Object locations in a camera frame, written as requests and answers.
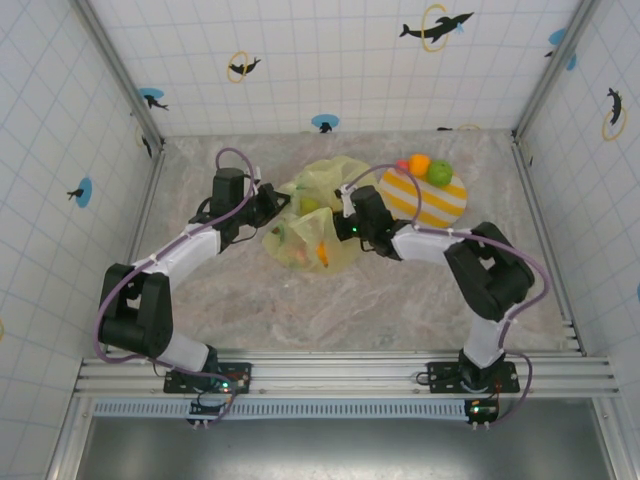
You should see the yellow translucent plastic bag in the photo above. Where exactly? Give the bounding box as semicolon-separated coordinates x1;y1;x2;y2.
262;154;369;275

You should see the green apple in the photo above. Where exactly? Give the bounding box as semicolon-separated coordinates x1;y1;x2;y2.
425;159;453;188

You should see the yellow white striped plate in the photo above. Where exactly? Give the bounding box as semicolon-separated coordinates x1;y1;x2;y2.
377;166;469;230

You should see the dolphin blue circle sticker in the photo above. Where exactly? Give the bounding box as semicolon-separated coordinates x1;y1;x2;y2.
543;27;579;72
65;176;95;208
137;87;170;113
310;113;341;135

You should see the left controller circuit board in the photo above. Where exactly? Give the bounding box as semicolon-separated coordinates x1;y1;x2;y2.
187;383;239;429

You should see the controller circuit board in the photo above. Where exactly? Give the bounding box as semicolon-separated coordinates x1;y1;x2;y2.
187;383;239;429
463;397;501;431

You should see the grey metal panel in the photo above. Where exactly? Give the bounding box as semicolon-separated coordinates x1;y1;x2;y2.
74;415;619;480

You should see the right controller circuit board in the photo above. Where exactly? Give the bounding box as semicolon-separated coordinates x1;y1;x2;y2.
463;397;501;431

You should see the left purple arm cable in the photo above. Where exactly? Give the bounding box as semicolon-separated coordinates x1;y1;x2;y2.
95;146;261;427

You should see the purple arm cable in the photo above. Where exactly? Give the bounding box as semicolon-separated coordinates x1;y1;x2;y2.
95;146;261;427
344;163;551;429

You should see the aluminium side frame rail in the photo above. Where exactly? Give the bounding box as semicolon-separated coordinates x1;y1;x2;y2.
44;147;169;480
512;133;640;480

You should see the aluminium mounting rail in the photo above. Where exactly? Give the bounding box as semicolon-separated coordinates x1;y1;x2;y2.
73;348;621;400

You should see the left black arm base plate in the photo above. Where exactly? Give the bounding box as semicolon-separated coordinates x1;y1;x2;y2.
163;360;254;396

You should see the white slotted cable duct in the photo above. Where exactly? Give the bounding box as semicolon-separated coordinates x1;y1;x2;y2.
91;398;474;419

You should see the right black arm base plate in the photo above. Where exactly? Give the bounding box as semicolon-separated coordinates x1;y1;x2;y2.
416;359;521;396

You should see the aluminium frame post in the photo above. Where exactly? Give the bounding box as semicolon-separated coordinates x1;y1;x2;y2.
512;0;601;141
72;0;166;154

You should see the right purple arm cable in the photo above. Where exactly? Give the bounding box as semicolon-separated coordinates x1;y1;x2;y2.
344;163;551;429

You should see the large dolphins yellow ring sticker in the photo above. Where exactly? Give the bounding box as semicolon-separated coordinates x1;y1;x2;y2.
398;3;475;54

